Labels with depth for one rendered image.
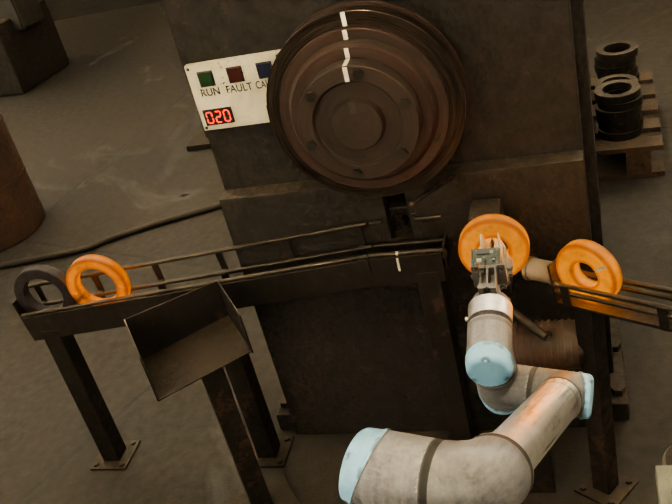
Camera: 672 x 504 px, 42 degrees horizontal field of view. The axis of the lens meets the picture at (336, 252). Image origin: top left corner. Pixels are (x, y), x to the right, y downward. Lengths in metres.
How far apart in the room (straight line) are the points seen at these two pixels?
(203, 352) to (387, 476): 1.10
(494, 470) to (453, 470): 0.06
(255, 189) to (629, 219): 1.73
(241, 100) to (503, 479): 1.32
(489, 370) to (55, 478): 1.80
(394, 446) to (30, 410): 2.36
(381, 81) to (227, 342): 0.80
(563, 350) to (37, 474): 1.83
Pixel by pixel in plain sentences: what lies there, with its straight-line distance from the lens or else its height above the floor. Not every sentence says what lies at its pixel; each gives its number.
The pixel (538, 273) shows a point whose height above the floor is 0.68.
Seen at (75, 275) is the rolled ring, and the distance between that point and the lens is 2.65.
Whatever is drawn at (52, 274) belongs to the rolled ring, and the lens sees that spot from 2.69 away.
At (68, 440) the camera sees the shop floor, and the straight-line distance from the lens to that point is 3.28.
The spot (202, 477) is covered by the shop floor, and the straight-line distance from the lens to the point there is 2.88.
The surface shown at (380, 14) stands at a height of 1.33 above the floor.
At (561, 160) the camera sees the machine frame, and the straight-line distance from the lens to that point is 2.23.
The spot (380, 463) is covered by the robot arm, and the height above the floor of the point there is 0.98.
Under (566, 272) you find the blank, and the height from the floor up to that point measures 0.70.
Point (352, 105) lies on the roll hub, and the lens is 1.98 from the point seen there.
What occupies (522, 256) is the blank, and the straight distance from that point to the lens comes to 2.00.
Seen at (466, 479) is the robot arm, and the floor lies 0.96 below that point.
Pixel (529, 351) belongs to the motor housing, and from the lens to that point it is 2.21.
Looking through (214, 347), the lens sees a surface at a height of 0.60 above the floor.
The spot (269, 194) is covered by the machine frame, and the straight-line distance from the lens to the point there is 2.37.
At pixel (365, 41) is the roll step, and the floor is 1.28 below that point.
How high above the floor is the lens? 1.88
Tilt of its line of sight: 30 degrees down
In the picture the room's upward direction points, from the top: 15 degrees counter-clockwise
